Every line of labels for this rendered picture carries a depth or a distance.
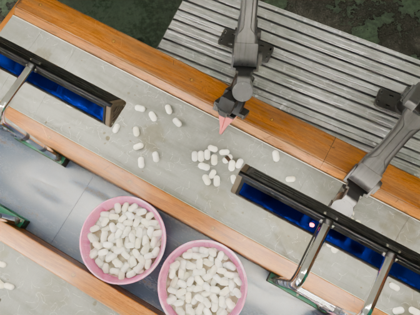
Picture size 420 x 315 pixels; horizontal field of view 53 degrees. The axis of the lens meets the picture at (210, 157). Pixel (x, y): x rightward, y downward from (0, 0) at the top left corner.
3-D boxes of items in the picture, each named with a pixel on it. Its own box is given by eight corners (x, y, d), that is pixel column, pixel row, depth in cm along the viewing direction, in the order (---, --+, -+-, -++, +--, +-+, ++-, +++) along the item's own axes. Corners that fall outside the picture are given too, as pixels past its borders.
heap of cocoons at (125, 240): (117, 192, 141) (112, 189, 135) (178, 226, 138) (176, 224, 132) (79, 255, 136) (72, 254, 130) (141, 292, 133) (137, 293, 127)
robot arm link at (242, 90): (258, 102, 116) (263, 59, 110) (227, 100, 116) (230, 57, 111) (258, 89, 126) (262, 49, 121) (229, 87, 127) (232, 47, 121)
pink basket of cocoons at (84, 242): (116, 187, 143) (109, 180, 134) (184, 224, 139) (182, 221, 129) (73, 257, 137) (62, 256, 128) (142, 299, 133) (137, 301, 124)
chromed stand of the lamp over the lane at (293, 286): (292, 227, 137) (322, 207, 94) (349, 257, 134) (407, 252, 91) (265, 280, 133) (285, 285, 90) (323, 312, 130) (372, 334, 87)
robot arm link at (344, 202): (350, 227, 112) (379, 196, 106) (323, 207, 113) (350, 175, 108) (356, 210, 122) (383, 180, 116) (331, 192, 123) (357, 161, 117)
